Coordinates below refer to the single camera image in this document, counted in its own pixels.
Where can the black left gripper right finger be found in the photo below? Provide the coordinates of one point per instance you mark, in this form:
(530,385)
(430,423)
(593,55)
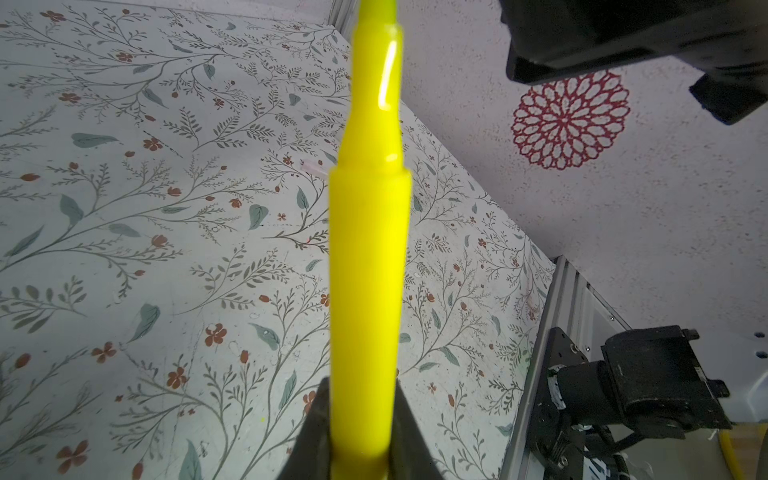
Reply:
(409,457)

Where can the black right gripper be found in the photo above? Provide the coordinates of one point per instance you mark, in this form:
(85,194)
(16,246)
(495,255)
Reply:
(726,40)

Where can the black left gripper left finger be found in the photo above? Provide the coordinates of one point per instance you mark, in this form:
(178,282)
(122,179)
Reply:
(311,455)

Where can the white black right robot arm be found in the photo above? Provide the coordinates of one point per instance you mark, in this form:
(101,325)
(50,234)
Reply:
(580,412)

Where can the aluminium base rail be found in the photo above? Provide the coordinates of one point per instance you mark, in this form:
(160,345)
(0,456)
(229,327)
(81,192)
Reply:
(576,322)

